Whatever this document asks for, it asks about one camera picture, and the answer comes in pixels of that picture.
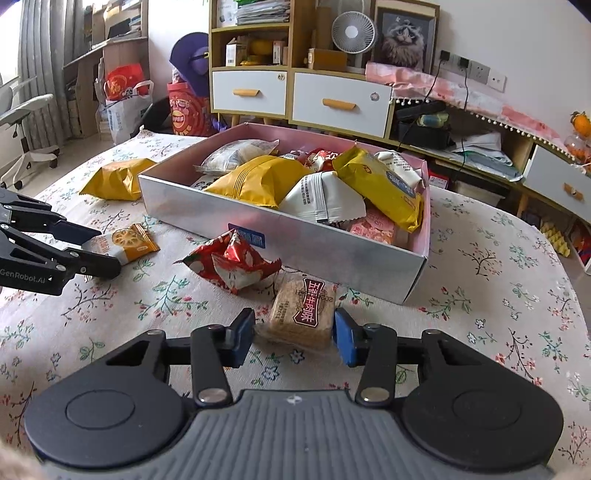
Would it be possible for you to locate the stack of papers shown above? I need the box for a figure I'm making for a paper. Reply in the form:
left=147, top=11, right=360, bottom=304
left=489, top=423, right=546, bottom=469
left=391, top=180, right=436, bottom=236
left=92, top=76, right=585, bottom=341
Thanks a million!
left=235, top=0, right=293, bottom=27

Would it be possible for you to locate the wall power outlet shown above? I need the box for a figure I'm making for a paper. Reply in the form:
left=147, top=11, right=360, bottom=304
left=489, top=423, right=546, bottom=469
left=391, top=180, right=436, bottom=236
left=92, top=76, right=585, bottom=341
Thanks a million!
left=440, top=49, right=507, bottom=90

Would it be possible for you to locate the black box on shelf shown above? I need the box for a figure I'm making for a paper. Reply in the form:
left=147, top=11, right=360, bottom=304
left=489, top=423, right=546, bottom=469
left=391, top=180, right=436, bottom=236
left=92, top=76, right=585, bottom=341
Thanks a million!
left=396, top=103, right=456, bottom=151

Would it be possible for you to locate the red gift bag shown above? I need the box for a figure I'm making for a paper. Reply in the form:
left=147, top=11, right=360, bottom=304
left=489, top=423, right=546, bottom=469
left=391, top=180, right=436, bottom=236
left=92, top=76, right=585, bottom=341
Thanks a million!
left=166, top=81, right=214, bottom=138

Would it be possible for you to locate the yellow printed snack packet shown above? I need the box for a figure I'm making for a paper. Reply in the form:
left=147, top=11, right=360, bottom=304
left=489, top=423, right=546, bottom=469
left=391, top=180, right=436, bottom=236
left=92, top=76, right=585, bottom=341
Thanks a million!
left=79, top=158, right=158, bottom=202

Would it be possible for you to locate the brown beef snack packet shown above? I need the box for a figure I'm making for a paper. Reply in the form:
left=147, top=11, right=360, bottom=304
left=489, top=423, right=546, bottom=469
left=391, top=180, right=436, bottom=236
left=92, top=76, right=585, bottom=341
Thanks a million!
left=255, top=275, right=338, bottom=353

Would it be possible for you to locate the golden yellow snack packet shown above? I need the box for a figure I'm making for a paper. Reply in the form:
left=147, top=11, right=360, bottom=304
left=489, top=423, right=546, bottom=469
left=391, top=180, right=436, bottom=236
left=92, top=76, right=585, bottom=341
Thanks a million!
left=331, top=144, right=426, bottom=232

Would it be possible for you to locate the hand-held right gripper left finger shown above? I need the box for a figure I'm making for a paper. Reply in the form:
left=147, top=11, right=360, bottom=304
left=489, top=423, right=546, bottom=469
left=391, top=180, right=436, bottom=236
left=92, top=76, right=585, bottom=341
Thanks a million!
left=104, top=308, right=256, bottom=408

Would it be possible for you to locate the pink tasselled cloth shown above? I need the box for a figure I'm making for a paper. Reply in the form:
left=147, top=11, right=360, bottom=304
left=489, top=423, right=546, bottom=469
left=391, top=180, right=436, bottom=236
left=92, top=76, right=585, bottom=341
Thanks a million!
left=364, top=62, right=579, bottom=161

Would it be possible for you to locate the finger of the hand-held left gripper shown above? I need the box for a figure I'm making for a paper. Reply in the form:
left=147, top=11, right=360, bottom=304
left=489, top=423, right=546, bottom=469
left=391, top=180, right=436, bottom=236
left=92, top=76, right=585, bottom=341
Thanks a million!
left=0, top=227, right=123, bottom=280
left=0, top=187, right=100, bottom=245

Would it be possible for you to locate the white crimped snack packet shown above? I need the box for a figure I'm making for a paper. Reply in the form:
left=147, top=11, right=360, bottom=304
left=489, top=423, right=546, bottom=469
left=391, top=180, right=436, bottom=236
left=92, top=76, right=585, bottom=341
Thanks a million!
left=373, top=150, right=424, bottom=186

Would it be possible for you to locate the pink cardboard box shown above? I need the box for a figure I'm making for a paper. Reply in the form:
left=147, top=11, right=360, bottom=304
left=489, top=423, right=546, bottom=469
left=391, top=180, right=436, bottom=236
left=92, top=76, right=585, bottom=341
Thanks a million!
left=137, top=122, right=433, bottom=305

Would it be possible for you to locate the white lotus root chip packet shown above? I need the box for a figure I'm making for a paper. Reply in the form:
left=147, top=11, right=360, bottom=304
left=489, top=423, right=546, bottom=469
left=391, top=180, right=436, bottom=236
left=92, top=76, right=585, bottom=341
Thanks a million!
left=82, top=223, right=161, bottom=267

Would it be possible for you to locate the wooden shelf unit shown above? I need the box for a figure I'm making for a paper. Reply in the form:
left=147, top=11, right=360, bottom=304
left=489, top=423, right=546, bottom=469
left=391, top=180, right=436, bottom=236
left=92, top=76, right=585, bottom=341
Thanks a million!
left=62, top=0, right=151, bottom=140

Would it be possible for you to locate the white desk fan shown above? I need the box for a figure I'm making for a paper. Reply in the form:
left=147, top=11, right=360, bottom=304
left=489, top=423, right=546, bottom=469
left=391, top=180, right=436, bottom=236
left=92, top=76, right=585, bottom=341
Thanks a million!
left=331, top=11, right=376, bottom=73

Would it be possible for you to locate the wooden cabinet with white drawers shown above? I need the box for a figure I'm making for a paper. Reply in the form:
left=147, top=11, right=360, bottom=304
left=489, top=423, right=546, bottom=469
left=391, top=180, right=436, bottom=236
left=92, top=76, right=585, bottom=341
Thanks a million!
left=208, top=0, right=394, bottom=140

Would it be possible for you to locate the purple plush toy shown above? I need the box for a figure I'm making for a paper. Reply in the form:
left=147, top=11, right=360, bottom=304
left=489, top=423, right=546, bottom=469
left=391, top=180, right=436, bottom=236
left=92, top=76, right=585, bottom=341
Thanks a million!
left=168, top=31, right=212, bottom=94

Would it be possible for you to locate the brown cardboard box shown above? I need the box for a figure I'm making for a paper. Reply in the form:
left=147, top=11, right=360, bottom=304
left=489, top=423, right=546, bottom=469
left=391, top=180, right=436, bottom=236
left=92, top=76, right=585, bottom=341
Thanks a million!
left=307, top=48, right=348, bottom=73

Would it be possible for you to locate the grey curtain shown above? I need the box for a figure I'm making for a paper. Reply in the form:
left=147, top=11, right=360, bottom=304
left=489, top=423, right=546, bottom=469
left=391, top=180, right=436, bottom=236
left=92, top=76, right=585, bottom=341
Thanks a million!
left=18, top=0, right=101, bottom=139

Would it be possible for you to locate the red and white snack packet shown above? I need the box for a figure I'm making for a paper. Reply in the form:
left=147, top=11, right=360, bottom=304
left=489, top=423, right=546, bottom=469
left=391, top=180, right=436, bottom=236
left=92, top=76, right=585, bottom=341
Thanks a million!
left=294, top=149, right=341, bottom=172
left=174, top=229, right=283, bottom=295

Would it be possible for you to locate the white office chair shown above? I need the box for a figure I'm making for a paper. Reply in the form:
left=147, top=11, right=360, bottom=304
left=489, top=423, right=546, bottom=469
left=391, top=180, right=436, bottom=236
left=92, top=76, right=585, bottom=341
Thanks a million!
left=0, top=75, right=62, bottom=191

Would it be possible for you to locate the pink clear snack packet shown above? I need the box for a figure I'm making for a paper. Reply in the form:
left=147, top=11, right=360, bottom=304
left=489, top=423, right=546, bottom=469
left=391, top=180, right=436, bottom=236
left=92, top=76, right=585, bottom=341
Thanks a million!
left=345, top=216, right=396, bottom=246

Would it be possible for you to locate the low wooden tv cabinet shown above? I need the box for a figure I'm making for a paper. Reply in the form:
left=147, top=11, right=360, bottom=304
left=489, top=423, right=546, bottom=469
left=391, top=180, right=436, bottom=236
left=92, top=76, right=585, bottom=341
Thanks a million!
left=392, top=100, right=591, bottom=274

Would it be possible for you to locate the framed cat picture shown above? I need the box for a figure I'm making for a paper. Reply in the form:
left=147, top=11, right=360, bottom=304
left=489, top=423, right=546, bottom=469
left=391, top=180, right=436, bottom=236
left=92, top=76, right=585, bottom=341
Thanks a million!
left=371, top=2, right=440, bottom=75

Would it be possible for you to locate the red and white shopping bag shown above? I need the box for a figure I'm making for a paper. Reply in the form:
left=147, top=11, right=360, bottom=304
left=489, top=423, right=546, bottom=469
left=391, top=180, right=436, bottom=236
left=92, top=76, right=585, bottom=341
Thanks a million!
left=94, top=64, right=154, bottom=145

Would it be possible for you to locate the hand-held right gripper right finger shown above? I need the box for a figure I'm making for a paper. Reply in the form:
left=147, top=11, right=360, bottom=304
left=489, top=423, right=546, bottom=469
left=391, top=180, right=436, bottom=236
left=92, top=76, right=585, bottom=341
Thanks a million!
left=333, top=307, right=490, bottom=408

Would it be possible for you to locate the white text-printed snack packet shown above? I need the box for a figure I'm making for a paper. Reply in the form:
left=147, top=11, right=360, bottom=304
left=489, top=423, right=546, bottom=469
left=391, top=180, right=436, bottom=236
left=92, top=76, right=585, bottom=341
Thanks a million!
left=278, top=170, right=366, bottom=225

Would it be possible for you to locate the clear rice cracker packet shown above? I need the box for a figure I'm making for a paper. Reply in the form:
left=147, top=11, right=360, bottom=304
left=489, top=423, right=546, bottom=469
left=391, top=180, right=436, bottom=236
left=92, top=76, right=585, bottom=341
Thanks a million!
left=200, top=140, right=281, bottom=175

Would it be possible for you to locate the yellow striped snack packet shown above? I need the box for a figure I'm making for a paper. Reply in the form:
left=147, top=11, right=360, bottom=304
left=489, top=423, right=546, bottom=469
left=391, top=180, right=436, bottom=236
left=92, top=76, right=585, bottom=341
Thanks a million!
left=204, top=155, right=315, bottom=209

